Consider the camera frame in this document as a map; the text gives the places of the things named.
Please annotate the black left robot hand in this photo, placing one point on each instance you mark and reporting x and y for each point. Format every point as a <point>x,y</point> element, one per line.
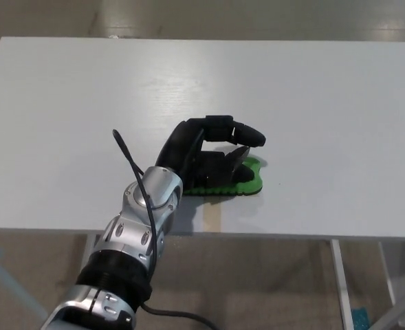
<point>181,144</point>

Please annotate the green whiteboard eraser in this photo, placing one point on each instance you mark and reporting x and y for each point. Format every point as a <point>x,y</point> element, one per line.
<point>252,184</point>

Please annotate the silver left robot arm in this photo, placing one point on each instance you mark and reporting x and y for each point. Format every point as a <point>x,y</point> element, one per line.
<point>126,237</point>

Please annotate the beige masking tape strip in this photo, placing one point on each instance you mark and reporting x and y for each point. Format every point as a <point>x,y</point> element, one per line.
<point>211,216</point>

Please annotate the white metal table leg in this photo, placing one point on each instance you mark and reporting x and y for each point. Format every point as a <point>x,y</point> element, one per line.
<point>342,285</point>
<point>90,244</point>
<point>388,275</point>

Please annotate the teal perforated object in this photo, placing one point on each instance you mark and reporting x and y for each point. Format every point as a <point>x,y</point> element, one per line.
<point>360,319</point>

